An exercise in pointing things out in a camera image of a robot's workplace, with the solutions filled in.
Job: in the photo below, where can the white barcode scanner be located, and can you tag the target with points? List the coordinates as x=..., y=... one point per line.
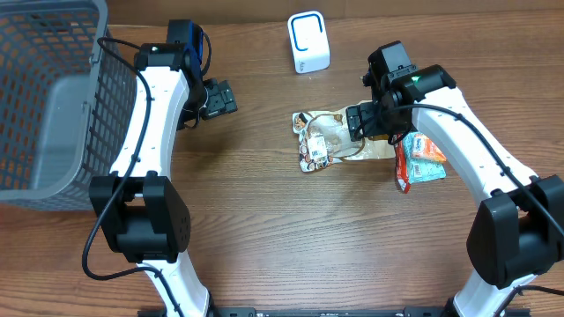
x=309, y=41

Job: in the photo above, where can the white snack wrapper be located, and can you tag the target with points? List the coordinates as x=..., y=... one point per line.
x=324, y=140

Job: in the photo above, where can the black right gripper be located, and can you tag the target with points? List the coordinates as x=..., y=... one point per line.
x=367, y=123

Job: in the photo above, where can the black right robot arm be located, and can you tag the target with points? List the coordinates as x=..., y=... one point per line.
x=517, y=233

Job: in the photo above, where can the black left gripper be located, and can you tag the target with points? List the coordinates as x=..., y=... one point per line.
x=221, y=101

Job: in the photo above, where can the red snack bar box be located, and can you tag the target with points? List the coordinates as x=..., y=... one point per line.
x=402, y=174

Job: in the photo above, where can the grey plastic basket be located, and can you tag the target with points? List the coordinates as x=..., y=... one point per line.
x=66, y=102

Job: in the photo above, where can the small orange box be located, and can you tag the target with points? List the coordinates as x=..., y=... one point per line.
x=424, y=148

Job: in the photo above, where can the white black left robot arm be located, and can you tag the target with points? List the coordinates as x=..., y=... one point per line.
x=140, y=213

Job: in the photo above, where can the teal white tissue pack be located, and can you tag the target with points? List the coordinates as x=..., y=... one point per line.
x=421, y=170

